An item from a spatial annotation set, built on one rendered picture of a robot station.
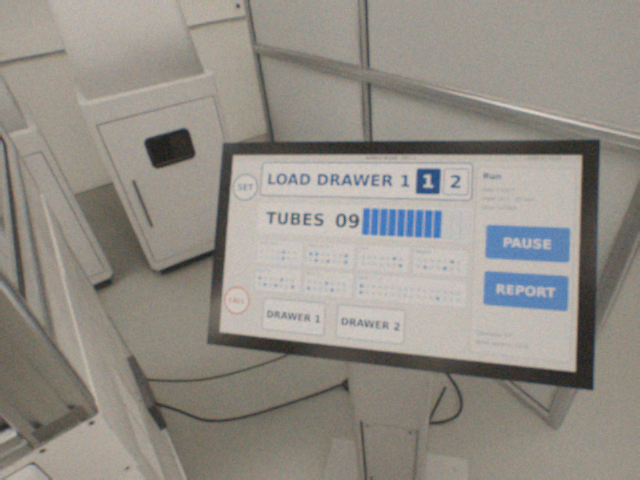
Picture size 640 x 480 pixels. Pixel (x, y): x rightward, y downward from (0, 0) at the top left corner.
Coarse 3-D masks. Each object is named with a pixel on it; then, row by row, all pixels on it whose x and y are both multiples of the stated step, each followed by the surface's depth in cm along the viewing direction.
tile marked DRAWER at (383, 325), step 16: (336, 320) 57; (352, 320) 56; (368, 320) 56; (384, 320) 55; (400, 320) 55; (336, 336) 57; (352, 336) 56; (368, 336) 56; (384, 336) 55; (400, 336) 55
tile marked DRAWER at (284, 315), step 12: (264, 300) 60; (276, 300) 59; (288, 300) 59; (300, 300) 58; (264, 312) 59; (276, 312) 59; (288, 312) 59; (300, 312) 58; (312, 312) 58; (324, 312) 57; (264, 324) 59; (276, 324) 59; (288, 324) 58; (300, 324) 58; (312, 324) 58; (324, 324) 57
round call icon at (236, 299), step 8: (224, 288) 61; (232, 288) 61; (240, 288) 61; (248, 288) 60; (224, 296) 61; (232, 296) 61; (240, 296) 61; (248, 296) 60; (224, 304) 61; (232, 304) 61; (240, 304) 60; (248, 304) 60; (224, 312) 61; (232, 312) 61; (240, 312) 60; (248, 312) 60
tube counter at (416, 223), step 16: (336, 208) 58; (352, 208) 57; (368, 208) 57; (384, 208) 56; (400, 208) 56; (416, 208) 55; (432, 208) 55; (448, 208) 54; (336, 224) 58; (352, 224) 57; (368, 224) 57; (384, 224) 56; (400, 224) 56; (416, 224) 55; (432, 224) 55; (448, 224) 54; (464, 224) 54; (432, 240) 55; (448, 240) 54; (464, 240) 54
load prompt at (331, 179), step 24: (264, 168) 61; (288, 168) 60; (312, 168) 59; (336, 168) 58; (360, 168) 58; (384, 168) 57; (408, 168) 56; (432, 168) 55; (456, 168) 54; (264, 192) 61; (288, 192) 60; (312, 192) 59; (336, 192) 58; (360, 192) 57; (384, 192) 57; (408, 192) 56; (432, 192) 55; (456, 192) 54
